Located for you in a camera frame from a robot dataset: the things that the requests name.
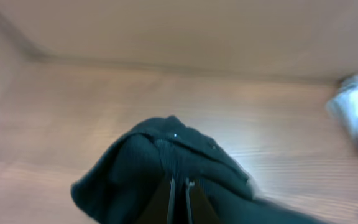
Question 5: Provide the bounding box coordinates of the black garment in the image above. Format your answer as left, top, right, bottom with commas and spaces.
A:
71, 116, 318, 224

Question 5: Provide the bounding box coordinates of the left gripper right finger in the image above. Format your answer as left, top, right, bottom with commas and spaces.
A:
185, 179, 221, 224

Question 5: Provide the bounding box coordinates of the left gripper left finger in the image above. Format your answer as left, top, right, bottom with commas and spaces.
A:
136, 178, 176, 224

